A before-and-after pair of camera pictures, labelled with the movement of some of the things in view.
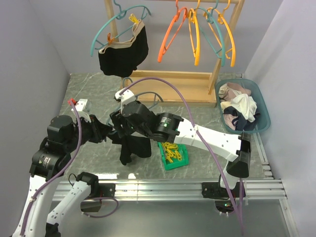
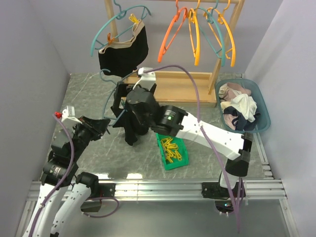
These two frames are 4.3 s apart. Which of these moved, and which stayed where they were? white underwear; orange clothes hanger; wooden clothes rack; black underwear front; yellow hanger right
Moved: black underwear front
Stayed: yellow hanger right; wooden clothes rack; white underwear; orange clothes hanger
